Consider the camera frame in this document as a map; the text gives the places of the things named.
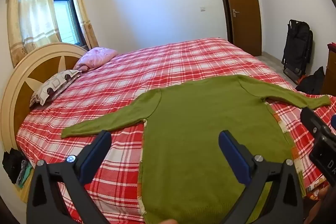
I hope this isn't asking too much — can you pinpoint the window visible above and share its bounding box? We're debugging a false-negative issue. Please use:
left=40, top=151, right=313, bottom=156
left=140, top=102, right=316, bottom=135
left=51, top=0, right=82, bottom=46

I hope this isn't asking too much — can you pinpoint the wide yellow patterned curtain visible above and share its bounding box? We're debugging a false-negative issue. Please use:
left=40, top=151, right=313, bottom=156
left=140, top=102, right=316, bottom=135
left=7, top=0, right=62, bottom=68

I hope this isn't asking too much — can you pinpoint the red plaid bed sheet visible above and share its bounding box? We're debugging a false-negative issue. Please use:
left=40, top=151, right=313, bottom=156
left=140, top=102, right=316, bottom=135
left=16, top=37, right=336, bottom=224

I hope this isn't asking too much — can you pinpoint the brown wooden door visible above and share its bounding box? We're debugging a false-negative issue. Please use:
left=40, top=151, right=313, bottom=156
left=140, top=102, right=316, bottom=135
left=213, top=0, right=263, bottom=57

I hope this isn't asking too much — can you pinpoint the pile of dark clothes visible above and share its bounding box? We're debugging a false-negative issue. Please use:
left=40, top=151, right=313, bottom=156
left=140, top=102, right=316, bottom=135
left=2, top=148, right=33, bottom=189

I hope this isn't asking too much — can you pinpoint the green knitted sweater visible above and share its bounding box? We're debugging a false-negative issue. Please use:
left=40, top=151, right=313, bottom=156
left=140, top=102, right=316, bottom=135
left=61, top=74, right=331, bottom=224

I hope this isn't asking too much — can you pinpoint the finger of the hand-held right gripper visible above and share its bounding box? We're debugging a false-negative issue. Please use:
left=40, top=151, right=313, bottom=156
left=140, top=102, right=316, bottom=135
left=300, top=107, right=330, bottom=136

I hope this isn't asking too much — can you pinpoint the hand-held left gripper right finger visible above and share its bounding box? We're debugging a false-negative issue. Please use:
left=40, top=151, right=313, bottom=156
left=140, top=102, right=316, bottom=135
left=219, top=130, right=305, bottom=224

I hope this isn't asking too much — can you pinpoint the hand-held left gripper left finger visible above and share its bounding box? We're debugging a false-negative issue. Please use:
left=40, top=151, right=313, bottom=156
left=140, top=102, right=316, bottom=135
left=26, top=130, right=112, bottom=224

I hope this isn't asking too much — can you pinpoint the narrow yellow patterned curtain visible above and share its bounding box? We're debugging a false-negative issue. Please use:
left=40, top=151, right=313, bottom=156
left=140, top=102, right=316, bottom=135
left=68, top=0, right=100, bottom=50

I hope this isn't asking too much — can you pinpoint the cream and brown headboard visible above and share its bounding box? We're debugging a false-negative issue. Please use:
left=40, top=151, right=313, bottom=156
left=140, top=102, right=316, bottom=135
left=0, top=42, right=88, bottom=203

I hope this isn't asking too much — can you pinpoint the patterned brown white pillow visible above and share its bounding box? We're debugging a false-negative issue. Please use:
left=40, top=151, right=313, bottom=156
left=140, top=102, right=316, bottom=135
left=29, top=70, right=82, bottom=109

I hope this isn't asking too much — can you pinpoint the brown wooden cabinet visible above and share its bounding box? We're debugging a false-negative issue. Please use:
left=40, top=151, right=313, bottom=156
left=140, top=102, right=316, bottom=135
left=322, top=49, right=336, bottom=97

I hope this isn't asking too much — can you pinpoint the black folding chair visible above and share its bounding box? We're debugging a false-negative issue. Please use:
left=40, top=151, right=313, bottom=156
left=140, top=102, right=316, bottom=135
left=281, top=19, right=314, bottom=83

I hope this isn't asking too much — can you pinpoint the pink pillow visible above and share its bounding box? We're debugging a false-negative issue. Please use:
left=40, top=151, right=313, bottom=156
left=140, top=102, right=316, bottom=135
left=73, top=47, right=118, bottom=72

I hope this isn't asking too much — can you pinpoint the black bag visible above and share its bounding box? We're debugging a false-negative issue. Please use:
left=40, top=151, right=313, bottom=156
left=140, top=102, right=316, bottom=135
left=295, top=66, right=326, bottom=95

